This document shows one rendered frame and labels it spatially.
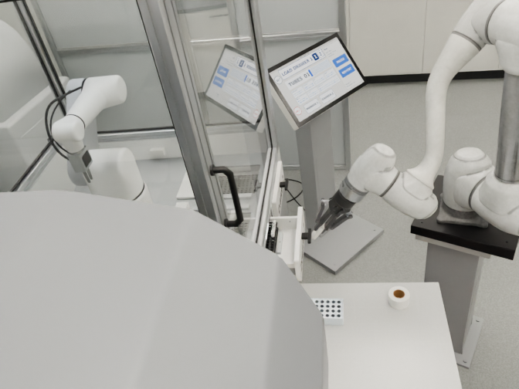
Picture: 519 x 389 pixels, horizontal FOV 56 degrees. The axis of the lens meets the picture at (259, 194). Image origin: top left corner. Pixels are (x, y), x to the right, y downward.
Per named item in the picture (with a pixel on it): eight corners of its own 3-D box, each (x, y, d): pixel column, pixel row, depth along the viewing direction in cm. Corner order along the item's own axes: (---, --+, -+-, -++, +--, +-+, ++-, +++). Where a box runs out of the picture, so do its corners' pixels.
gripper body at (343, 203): (359, 191, 167) (344, 209, 173) (337, 181, 166) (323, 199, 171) (360, 206, 162) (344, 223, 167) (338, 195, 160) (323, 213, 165)
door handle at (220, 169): (245, 223, 120) (232, 160, 108) (244, 231, 118) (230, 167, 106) (226, 224, 121) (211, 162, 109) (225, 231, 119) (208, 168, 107)
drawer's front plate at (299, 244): (305, 226, 195) (302, 205, 188) (301, 282, 173) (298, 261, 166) (300, 226, 195) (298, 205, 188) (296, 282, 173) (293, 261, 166)
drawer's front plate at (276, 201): (284, 180, 221) (281, 160, 214) (279, 223, 199) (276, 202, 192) (280, 180, 221) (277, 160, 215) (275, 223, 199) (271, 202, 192)
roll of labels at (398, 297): (403, 291, 170) (404, 283, 168) (412, 306, 165) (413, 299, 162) (385, 296, 170) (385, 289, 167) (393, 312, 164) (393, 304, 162)
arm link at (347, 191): (346, 168, 163) (337, 180, 166) (347, 185, 156) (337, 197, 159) (369, 180, 165) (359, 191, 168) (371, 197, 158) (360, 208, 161)
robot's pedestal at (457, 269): (483, 320, 242) (510, 204, 196) (469, 369, 224) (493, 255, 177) (423, 300, 257) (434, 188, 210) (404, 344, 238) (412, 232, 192)
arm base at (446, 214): (488, 193, 197) (490, 182, 194) (487, 228, 181) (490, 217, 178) (440, 189, 204) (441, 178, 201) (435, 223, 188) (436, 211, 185)
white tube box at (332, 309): (344, 305, 169) (343, 298, 167) (343, 325, 163) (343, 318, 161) (308, 304, 172) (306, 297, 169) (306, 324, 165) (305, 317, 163)
